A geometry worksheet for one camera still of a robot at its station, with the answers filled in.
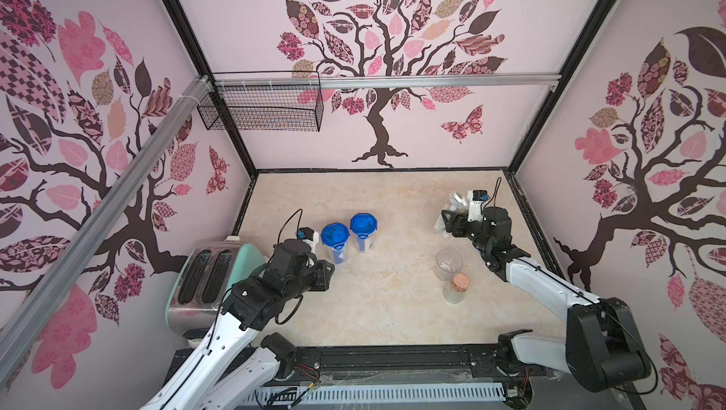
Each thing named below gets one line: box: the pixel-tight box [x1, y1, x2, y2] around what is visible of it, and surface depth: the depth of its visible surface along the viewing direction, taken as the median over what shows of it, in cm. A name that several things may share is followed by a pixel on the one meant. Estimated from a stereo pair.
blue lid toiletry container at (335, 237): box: [320, 222, 351, 265], surface depth 87 cm
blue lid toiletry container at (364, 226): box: [349, 212, 379, 254], surface depth 89 cm
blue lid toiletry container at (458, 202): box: [448, 190, 469, 212], surface depth 83 cm
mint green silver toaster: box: [165, 241, 265, 334], surface depth 74 cm
